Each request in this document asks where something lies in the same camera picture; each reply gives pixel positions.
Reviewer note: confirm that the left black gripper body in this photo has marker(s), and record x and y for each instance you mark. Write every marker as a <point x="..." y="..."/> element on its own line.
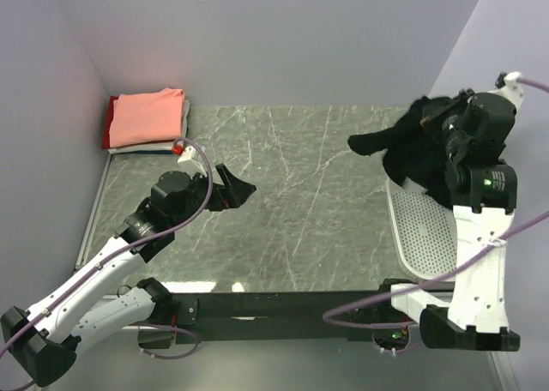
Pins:
<point x="198" y="189"/>

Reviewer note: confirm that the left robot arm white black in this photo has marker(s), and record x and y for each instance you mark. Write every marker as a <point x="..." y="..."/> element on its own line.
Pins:
<point x="46" y="338"/>

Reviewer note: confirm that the black t shirt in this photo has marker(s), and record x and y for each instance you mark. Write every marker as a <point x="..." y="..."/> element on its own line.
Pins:
<point x="409" y="153"/>

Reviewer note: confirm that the pink folded t shirt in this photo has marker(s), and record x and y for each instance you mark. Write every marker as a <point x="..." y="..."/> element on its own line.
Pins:
<point x="145" y="117"/>

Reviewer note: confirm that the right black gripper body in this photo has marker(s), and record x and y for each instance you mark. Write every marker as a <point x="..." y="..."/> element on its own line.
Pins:
<point x="443" y="121"/>

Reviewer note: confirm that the red folded t shirt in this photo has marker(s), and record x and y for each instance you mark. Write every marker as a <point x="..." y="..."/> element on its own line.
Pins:
<point x="106" y="142"/>

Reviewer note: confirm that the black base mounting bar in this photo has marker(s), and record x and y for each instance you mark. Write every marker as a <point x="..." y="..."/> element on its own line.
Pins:
<point x="217" y="316"/>

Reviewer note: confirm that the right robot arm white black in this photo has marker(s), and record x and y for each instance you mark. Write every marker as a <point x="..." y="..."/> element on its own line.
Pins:
<point x="483" y="191"/>

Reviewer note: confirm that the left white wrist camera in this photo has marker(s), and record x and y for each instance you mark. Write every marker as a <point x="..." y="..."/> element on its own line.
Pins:
<point x="188" y="160"/>

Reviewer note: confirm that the white perforated plastic basket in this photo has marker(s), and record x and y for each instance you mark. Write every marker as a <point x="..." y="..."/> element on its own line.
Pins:
<point x="424" y="232"/>

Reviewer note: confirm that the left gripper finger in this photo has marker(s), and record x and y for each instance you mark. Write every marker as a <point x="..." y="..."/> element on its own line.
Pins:
<point x="239" y="194"/>
<point x="228" y="179"/>

